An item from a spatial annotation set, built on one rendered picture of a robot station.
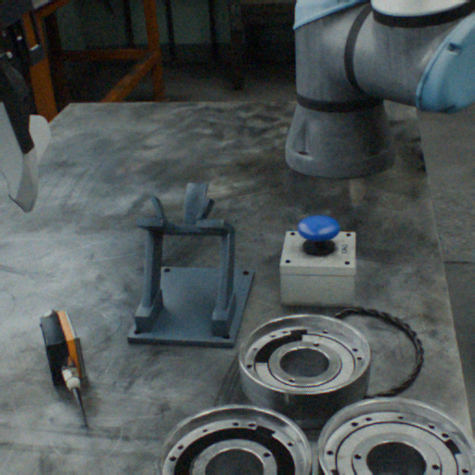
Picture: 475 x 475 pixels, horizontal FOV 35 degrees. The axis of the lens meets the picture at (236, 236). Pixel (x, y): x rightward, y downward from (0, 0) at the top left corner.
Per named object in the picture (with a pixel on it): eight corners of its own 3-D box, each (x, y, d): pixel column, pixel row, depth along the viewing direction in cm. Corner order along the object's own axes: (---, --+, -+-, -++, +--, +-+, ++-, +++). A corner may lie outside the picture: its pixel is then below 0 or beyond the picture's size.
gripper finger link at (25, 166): (85, 176, 61) (38, 69, 57) (54, 212, 56) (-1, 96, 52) (53, 183, 62) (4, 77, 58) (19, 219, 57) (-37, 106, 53)
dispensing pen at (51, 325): (62, 408, 56) (31, 297, 70) (71, 451, 58) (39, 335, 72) (92, 400, 57) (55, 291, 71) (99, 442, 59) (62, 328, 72)
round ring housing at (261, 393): (381, 430, 58) (383, 388, 56) (244, 440, 58) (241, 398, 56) (357, 348, 67) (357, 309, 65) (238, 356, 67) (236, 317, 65)
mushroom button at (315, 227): (339, 276, 73) (339, 231, 71) (297, 276, 74) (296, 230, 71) (340, 256, 77) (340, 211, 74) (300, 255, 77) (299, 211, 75)
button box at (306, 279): (354, 307, 73) (355, 263, 70) (281, 305, 74) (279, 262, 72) (355, 264, 80) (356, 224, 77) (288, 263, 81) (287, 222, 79)
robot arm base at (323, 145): (289, 137, 114) (288, 72, 109) (392, 137, 111) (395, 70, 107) (280, 178, 101) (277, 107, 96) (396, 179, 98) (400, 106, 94)
